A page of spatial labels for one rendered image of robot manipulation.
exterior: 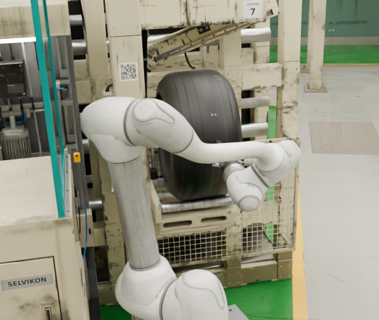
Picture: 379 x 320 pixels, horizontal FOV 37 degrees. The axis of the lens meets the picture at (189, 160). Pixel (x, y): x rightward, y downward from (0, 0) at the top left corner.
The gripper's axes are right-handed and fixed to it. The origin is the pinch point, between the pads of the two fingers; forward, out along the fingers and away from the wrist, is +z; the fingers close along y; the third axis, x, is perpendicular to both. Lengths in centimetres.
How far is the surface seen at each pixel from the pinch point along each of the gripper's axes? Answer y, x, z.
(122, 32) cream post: 33, -40, 30
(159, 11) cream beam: 15, -40, 56
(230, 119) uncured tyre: -6.5, -7.9, 8.5
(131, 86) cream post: 31.4, -18.3, 26.7
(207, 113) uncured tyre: 3.0, -10.6, 10.3
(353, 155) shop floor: -202, 162, 247
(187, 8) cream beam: 1, -41, 57
